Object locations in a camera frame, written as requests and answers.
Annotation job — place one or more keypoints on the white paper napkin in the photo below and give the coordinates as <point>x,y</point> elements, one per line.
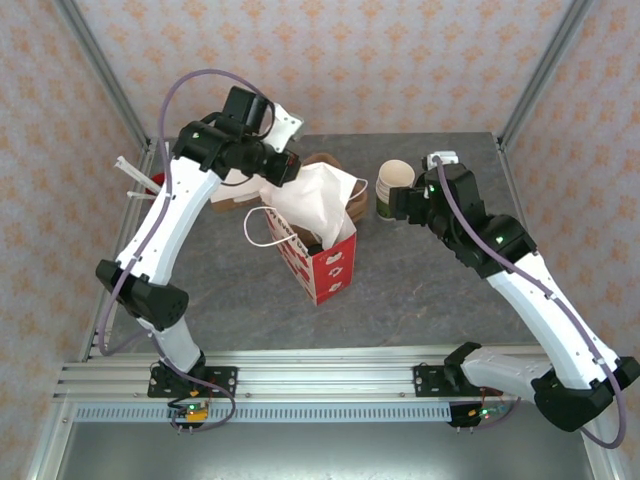
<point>315,200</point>

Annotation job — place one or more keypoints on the red white paper bag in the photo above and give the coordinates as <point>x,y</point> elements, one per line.
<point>335,272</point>

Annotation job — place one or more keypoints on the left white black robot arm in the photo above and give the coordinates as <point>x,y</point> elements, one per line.
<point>165,225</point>

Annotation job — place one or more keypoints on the paper coffee cup stack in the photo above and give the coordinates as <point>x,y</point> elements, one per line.
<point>395,175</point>

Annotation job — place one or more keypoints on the white napkin stack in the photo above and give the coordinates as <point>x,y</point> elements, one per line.
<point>255,186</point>

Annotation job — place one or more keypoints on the brown cardboard napkin box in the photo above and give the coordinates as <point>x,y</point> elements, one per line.
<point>230,205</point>

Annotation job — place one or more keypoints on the red straw holder cup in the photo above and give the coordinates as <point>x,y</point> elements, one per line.
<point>157,181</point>

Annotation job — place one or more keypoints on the small green circuit board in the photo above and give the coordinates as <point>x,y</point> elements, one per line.
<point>192,412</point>
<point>487,412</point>

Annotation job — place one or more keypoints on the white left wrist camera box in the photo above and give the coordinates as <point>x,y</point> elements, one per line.
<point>285,125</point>

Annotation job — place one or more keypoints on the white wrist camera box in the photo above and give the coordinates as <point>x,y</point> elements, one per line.
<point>285,125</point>
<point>442,156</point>

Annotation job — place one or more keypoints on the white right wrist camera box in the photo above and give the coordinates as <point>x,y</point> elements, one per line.
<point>442,156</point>

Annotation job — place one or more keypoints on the aluminium frame post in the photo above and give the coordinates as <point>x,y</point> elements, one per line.
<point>545,65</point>
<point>102,65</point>

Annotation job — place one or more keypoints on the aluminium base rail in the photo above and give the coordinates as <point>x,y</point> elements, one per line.
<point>325,372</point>

